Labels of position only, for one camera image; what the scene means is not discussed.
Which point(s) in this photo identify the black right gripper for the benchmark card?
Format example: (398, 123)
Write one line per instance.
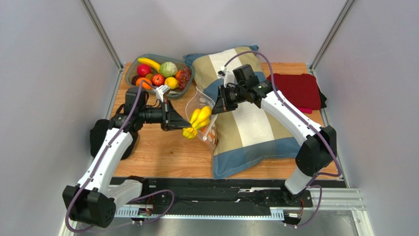
(224, 99)

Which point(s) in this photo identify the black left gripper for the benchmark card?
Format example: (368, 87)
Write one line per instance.
(170, 116)

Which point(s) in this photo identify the yellow banana bunch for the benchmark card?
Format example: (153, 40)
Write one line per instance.
(199, 119)

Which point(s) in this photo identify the clear polka-dot zip bag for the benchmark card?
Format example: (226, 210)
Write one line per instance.
(207, 134)

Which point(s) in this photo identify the small orange pumpkin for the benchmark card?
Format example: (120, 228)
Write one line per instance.
(178, 74)

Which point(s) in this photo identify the orange fruit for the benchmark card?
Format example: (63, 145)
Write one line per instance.
(144, 83)

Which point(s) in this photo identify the green cabbage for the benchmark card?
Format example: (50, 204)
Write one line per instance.
(168, 69)

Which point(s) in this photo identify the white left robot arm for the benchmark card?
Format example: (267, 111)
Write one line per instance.
(91, 201)

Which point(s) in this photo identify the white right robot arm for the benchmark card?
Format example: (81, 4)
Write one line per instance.
(317, 143)

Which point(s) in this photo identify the yellow lemon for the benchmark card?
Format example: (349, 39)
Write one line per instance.
(172, 83)

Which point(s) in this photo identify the blue beige white pillow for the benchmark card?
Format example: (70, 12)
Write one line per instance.
(250, 142)

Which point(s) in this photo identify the red peach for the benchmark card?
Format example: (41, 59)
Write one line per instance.
(158, 80)

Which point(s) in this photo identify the red grape bunch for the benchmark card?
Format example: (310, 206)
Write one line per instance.
(184, 78)

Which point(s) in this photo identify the single yellow banana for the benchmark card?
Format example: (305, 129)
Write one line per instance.
(149, 62)

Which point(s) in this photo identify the dark purple fruit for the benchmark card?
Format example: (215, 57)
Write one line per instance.
(134, 79)

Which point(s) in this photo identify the red apple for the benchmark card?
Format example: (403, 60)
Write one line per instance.
(143, 70)

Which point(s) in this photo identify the grey plastic fruit basin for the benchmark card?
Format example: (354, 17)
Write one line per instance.
(175, 94)

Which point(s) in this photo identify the red folded cloth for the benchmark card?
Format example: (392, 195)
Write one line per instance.
(301, 90)

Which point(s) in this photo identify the pink cloth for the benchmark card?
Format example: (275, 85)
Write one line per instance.
(305, 110)

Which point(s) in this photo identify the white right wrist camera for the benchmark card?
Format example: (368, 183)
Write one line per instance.
(227, 76)

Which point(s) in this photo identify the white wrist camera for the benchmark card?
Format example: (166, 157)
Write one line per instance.
(161, 92)
(227, 76)

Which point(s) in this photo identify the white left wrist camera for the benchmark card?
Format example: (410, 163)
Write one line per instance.
(161, 92)

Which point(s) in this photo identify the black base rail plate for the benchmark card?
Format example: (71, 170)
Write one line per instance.
(224, 197)

